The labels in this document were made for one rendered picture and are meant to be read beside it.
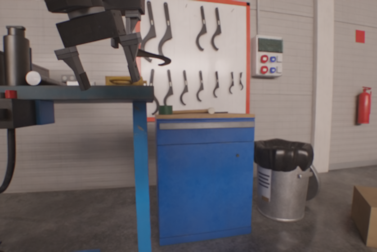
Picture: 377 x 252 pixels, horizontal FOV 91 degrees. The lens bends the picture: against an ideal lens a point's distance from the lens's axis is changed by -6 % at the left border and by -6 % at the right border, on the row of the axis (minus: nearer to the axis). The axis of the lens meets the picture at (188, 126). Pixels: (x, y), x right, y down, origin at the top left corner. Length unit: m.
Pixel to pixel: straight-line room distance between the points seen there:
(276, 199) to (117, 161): 1.83
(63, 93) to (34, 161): 2.23
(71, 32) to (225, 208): 1.44
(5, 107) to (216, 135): 1.14
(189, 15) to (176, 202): 2.19
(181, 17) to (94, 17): 2.32
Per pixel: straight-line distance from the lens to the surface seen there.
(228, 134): 1.45
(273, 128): 3.06
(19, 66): 0.87
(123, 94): 0.71
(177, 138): 1.35
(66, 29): 0.51
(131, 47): 0.47
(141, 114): 0.88
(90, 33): 0.48
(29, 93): 0.80
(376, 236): 2.00
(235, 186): 1.57
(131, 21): 0.66
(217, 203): 1.57
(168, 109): 1.35
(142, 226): 1.03
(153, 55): 0.79
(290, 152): 1.78
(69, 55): 0.53
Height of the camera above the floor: 0.98
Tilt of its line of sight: 5 degrees down
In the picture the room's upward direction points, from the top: straight up
